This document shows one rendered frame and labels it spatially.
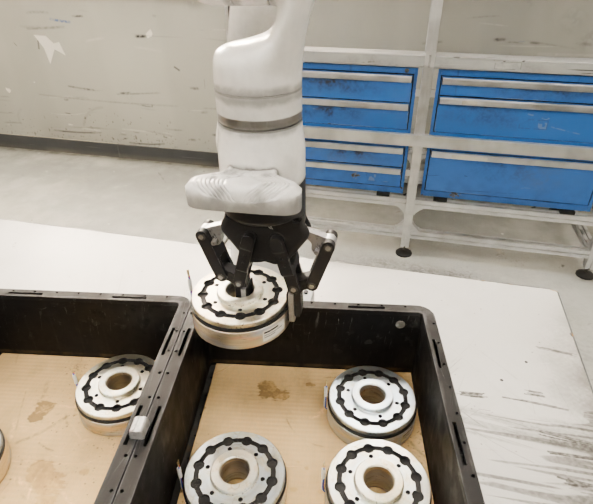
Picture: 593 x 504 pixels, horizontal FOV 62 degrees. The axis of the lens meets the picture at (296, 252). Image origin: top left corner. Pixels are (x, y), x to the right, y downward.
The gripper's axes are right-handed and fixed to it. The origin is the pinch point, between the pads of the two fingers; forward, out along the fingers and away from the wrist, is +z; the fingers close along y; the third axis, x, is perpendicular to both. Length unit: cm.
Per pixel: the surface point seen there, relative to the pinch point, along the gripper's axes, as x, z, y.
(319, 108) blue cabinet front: -177, 33, 21
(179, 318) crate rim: -3.0, 6.6, 12.1
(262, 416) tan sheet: 1.4, 16.6, 1.3
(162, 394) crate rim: 8.5, 6.4, 9.3
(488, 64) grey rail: -173, 12, -46
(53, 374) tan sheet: 0.0, 16.4, 30.0
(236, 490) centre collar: 13.3, 12.8, 0.7
